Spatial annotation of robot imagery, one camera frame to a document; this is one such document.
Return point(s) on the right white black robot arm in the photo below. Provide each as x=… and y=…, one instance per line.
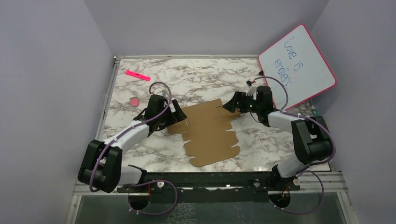
x=311, y=139

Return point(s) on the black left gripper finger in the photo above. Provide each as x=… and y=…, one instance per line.
x=159, y=125
x=178, y=114

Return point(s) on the pink highlighter marker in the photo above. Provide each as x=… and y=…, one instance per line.
x=138, y=75

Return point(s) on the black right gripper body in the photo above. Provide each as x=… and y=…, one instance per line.
x=252, y=106

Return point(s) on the pink eraser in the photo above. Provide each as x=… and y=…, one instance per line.
x=134, y=102

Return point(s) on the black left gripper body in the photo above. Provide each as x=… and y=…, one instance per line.
x=166, y=116

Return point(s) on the pink framed whiteboard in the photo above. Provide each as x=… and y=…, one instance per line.
x=295, y=69

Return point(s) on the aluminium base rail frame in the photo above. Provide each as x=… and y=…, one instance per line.
x=193, y=80

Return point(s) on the green capped marker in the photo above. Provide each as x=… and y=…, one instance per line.
x=314, y=111

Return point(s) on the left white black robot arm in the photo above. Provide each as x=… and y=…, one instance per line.
x=102, y=169

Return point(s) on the brown cardboard box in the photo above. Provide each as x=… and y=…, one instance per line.
x=207, y=133

